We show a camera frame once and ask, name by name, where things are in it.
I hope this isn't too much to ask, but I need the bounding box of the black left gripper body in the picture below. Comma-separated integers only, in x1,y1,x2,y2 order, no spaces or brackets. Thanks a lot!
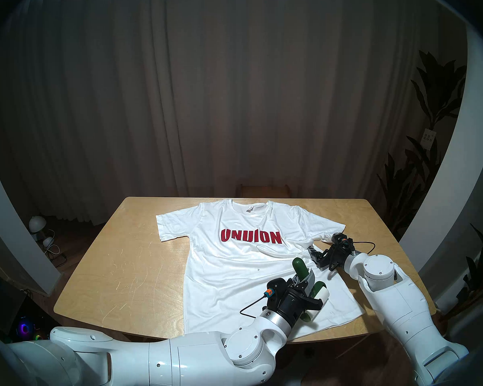
272,287,311,327

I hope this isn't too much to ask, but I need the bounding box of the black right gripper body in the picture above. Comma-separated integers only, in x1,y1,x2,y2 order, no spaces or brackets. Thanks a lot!
317,246,353,271

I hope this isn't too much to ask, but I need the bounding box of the green handled lint roller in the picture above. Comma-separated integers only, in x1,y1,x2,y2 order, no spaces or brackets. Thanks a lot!
292,257,330,323

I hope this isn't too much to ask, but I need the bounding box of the white t-shirt red print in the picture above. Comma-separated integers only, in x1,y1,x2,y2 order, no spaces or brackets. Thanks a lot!
156,199,365,341

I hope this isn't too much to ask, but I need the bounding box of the brown wooden chair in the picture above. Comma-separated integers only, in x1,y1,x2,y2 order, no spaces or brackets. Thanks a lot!
237,184,290,199

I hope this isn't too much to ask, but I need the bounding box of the white curved pillar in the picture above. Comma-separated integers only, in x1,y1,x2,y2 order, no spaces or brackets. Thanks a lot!
398,23,483,285
0,136,61,296

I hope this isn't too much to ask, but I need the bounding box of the beige pleated curtain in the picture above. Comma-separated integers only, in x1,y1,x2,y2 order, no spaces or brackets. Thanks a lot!
0,0,467,225

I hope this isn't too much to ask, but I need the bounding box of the tall dark leafy plant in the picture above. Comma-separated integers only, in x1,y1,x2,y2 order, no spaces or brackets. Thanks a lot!
376,49,467,241

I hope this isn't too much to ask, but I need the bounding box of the white mushroom lamp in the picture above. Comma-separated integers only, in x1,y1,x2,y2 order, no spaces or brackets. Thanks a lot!
28,216,47,241

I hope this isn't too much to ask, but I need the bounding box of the black computer with rgb fans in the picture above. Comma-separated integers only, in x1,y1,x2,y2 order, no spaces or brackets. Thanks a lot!
8,305,53,341

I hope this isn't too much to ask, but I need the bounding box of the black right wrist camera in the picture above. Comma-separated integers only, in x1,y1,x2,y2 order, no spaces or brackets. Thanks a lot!
332,233,355,251

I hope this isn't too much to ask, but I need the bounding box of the white floor cable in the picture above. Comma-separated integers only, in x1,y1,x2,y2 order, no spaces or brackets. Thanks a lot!
44,228,61,257

